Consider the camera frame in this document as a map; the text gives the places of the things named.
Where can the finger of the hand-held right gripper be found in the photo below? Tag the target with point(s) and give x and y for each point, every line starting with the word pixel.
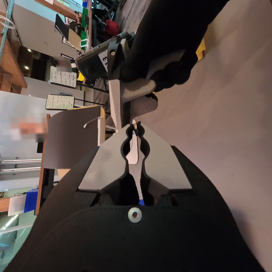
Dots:
pixel 116 102

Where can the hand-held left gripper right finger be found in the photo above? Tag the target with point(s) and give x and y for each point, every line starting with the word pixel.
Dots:
pixel 167 170

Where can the whiteboard with handwriting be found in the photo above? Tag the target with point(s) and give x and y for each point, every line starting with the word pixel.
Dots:
pixel 60 102
pixel 62 77

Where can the red tote basket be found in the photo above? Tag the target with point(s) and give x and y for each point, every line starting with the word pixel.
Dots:
pixel 112 27

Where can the small yellow bin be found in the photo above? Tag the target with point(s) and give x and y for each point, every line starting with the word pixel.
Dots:
pixel 80 75

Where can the person's right forearm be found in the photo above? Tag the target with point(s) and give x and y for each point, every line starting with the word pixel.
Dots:
pixel 180 17

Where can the yellow storage bin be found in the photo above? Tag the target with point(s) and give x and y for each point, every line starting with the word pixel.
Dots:
pixel 200 52

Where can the person's right hand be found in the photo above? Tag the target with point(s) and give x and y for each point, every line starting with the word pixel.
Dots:
pixel 170 46

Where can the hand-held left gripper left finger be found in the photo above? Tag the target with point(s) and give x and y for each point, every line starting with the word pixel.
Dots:
pixel 104 170

